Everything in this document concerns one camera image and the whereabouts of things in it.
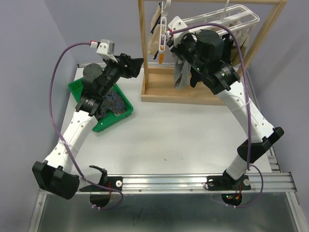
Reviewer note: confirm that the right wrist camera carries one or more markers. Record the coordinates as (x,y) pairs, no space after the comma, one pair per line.
(177,24)

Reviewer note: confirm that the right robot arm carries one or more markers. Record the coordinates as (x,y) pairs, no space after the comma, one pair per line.
(261,135)

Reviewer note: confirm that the black underwear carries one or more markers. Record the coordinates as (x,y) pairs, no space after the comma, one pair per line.
(211,63)

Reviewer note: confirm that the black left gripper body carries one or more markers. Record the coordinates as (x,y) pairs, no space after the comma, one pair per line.
(115,70)

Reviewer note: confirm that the white rectangular clip hanger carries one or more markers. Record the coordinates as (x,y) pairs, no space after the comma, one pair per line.
(237,18)

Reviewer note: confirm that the white straight clip hanger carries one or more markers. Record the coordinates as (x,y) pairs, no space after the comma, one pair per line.
(165,5)

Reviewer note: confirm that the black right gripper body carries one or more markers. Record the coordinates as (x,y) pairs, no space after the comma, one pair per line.
(186,50)

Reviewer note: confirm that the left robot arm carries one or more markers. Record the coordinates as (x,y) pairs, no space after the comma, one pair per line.
(54,173)

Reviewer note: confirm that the grey underwear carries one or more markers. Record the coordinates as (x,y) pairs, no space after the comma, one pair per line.
(181,73)

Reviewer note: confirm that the blue striped underwear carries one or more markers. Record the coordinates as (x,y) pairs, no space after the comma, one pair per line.
(116,104)

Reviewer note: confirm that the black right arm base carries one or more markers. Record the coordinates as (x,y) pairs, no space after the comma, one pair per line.
(224,182)

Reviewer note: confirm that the beige underwear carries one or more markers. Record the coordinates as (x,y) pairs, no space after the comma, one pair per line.
(153,41)

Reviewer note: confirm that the orange clothes peg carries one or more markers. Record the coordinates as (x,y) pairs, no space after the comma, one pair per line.
(160,58)

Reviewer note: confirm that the green plastic tray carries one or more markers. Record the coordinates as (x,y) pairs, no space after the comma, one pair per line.
(76,88)

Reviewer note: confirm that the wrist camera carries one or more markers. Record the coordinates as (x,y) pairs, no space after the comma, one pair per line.
(177,24)
(104,48)

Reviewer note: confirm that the aluminium mounting rail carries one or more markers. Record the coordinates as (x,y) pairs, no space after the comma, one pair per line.
(200,183)

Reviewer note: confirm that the wooden clothes rack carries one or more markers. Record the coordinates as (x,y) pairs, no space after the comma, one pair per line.
(157,85)

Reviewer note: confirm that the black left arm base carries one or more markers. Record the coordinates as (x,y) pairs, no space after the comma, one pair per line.
(103,179)

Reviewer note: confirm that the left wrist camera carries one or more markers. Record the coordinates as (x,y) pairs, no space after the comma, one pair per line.
(104,48)

